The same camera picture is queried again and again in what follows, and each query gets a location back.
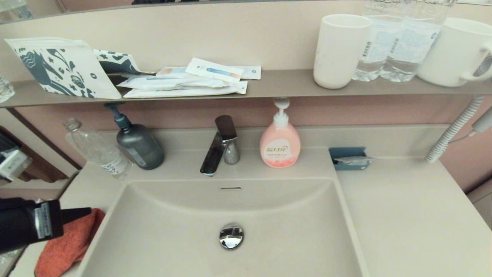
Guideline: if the orange towel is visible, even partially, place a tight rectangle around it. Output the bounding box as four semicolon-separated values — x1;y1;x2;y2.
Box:
35;208;105;277

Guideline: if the chrome sink faucet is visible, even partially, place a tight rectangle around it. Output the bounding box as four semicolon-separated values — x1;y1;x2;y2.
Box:
199;115;241;177

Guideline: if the beige sink basin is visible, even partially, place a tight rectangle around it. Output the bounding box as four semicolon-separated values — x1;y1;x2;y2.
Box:
75;178;369;277

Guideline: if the plastic wrapped water bottle pack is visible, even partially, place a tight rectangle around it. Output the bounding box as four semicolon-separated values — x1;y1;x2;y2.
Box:
0;249;22;272

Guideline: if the empty clear plastic bottle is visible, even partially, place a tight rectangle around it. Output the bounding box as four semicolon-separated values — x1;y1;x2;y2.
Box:
63;117;133;179

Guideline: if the black bin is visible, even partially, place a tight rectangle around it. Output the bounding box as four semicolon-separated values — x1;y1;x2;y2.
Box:
0;129;20;154

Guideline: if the dark grey pump bottle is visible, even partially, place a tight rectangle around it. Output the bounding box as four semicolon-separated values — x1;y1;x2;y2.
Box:
104;102;165;170

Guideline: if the clear drinking glass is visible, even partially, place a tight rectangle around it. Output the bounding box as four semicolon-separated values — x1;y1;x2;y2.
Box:
0;74;15;103

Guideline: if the large white blue patterned pouch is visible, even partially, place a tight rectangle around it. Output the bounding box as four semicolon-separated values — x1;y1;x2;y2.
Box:
4;37;122;100

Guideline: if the chrome drain stopper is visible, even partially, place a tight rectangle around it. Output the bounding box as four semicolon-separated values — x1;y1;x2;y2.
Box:
219;222;244;249

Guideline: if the small white blue patterned pouch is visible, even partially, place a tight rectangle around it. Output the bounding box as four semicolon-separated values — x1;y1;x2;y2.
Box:
93;49;155;75

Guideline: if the wrapped toothbrush packet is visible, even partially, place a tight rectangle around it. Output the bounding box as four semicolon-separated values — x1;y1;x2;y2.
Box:
117;75;230;91

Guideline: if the long white plastic packet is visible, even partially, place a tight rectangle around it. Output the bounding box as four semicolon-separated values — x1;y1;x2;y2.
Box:
123;81;248;98

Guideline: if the white sachet pink print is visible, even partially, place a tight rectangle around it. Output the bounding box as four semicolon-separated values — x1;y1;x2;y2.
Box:
156;67;199;77

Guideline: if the white sachet blue orange stripe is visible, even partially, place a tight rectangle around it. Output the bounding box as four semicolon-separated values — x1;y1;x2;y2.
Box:
186;58;244;84

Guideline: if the pink soap pump bottle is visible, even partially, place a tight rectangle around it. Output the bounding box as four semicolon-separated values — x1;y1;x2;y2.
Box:
259;98;301;169

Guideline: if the white sachet blue logo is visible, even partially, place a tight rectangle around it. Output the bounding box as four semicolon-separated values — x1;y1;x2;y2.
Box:
230;65;262;80

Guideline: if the blue soap holder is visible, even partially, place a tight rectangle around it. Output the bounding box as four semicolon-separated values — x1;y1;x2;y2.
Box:
329;147;371;171

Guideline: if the silver sachet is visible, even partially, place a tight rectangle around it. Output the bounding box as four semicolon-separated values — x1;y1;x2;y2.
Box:
333;156;375;167

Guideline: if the white tumbler cup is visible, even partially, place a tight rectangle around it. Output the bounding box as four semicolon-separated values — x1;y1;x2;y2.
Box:
313;14;372;90

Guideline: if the clear water bottle white label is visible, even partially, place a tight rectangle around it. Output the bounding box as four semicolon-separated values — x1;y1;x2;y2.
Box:
352;0;406;82
380;0;456;83

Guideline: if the grey hair dryer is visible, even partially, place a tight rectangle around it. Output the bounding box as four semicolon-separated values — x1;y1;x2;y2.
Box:
448;107;492;145

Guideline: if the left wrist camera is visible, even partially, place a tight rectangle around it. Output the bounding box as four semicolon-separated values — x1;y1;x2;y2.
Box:
0;148;33;182

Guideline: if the grey wall shelf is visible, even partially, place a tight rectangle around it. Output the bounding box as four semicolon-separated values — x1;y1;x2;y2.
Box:
0;69;492;108

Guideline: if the white coiled cord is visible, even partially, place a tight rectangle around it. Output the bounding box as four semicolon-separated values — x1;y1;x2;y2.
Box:
424;96;484;163

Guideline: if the white mug with handle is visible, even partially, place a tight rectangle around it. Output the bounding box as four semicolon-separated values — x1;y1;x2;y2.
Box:
416;17;492;88

